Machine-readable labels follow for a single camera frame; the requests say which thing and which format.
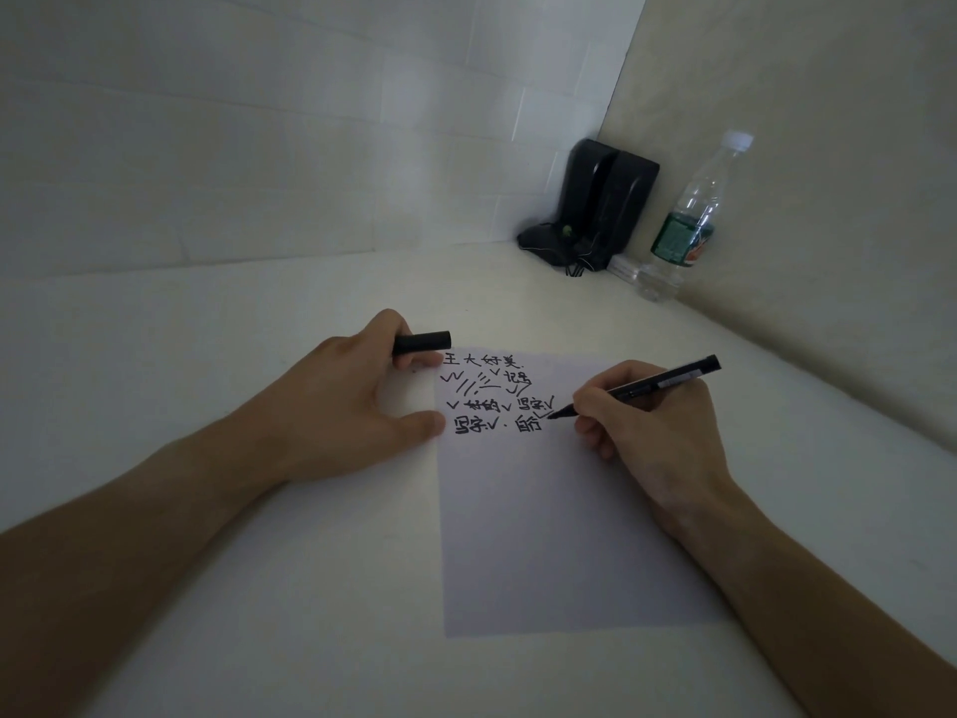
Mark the person's left hand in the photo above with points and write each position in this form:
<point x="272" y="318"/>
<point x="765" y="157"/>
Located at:
<point x="321" y="411"/>

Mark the white paper sheet with writing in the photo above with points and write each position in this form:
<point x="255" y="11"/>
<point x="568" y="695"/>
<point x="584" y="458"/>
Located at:
<point x="538" y="538"/>

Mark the person's right hand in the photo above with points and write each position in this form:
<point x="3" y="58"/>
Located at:
<point x="658" y="441"/>

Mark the person's right forearm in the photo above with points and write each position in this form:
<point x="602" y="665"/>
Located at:
<point x="807" y="613"/>

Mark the person's left thumb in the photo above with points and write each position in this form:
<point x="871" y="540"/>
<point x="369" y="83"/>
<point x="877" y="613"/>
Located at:
<point x="411" y="426"/>

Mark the black marker cap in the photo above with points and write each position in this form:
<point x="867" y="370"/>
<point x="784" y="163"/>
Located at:
<point x="426" y="340"/>

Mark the black marker pen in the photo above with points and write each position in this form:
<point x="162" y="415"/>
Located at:
<point x="673" y="375"/>

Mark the clear water bottle green label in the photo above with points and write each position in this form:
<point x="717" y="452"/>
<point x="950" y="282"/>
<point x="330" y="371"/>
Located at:
<point x="684" y="231"/>

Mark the person's left forearm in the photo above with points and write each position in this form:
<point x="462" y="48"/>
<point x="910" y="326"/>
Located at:
<point x="127" y="560"/>

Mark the black speaker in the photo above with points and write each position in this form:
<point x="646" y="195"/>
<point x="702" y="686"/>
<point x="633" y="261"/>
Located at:
<point x="585" y="183"/>
<point x="632" y="205"/>

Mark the black computer mouse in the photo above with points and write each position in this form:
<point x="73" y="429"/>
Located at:
<point x="546" y="239"/>

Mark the small clear plastic box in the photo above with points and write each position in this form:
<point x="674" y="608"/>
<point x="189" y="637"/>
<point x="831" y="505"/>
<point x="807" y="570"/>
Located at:
<point x="624" y="267"/>

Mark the person's right thumb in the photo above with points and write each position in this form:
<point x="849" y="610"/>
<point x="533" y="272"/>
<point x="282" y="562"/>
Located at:
<point x="587" y="406"/>

